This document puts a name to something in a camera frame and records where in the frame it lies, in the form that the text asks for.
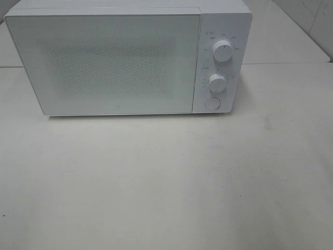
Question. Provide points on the white timer knob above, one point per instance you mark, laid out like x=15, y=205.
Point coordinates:
x=217, y=83

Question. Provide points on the round white door button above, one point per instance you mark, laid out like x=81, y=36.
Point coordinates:
x=212, y=103

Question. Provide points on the upper white power knob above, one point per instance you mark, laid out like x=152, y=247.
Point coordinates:
x=222, y=50

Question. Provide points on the white microwave door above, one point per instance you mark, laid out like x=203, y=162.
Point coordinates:
x=106, y=65

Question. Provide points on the white microwave oven body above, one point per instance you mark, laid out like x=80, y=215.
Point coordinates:
x=218, y=19

